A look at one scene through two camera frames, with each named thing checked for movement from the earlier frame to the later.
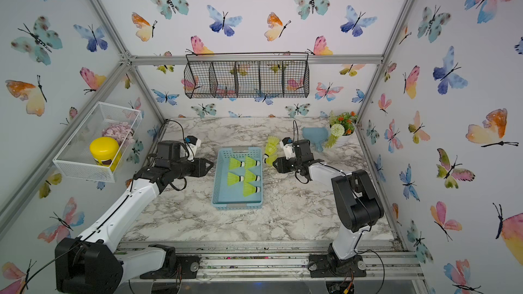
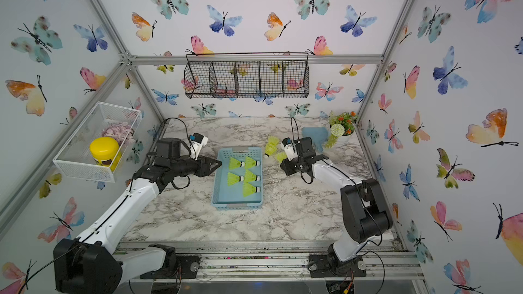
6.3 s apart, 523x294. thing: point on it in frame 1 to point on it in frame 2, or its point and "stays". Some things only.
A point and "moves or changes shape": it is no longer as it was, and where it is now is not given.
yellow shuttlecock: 250,177 stays
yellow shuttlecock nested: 272,156 moves or changes shape
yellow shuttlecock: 249,189 stays
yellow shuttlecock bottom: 250,162 stays
